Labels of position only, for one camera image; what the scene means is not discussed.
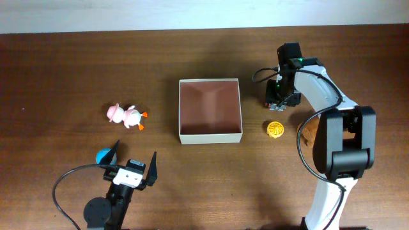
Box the beige box maroon interior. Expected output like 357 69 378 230
178 79 243 144

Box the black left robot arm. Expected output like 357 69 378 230
83 142 158 230

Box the pink white duck toy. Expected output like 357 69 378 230
106 103 148 130

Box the brown plush toy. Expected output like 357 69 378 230
301 117 320 148

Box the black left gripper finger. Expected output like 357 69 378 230
146 151 158 187
98 140 120 165

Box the blue ball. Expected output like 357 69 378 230
96 148 117 165

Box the yellow round toy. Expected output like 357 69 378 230
266 121 284 139

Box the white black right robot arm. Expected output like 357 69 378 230
265 42 376 229

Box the grey orange toy car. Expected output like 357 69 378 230
265 103 286 111

